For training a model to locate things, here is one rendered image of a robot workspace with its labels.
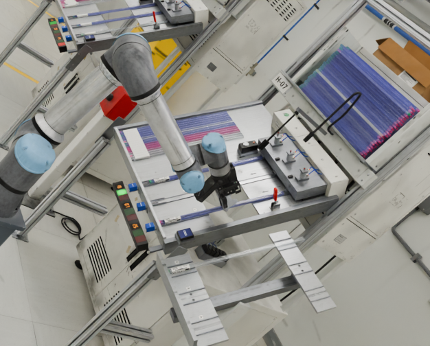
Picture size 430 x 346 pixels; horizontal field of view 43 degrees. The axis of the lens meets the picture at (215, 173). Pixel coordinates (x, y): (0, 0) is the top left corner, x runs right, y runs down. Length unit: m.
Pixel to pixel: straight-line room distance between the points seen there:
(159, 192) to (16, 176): 0.65
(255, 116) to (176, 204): 0.68
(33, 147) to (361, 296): 2.53
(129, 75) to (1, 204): 0.53
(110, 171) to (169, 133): 2.00
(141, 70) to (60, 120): 0.33
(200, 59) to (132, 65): 1.78
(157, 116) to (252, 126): 0.94
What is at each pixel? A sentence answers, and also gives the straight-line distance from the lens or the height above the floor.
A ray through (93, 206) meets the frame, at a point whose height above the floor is 0.31.
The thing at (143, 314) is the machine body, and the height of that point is 0.31.
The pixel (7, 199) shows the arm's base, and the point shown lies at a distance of 1.71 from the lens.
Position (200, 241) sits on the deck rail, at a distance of 1.99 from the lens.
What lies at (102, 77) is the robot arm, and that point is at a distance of 1.69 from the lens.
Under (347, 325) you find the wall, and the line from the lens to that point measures 3.68.
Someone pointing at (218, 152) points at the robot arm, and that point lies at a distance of 1.80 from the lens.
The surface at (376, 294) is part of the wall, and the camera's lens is 3.64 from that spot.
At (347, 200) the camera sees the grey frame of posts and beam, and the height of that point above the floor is 1.24.
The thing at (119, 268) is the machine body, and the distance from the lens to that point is 2.56.
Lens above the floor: 1.48
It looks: 14 degrees down
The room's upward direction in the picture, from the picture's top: 46 degrees clockwise
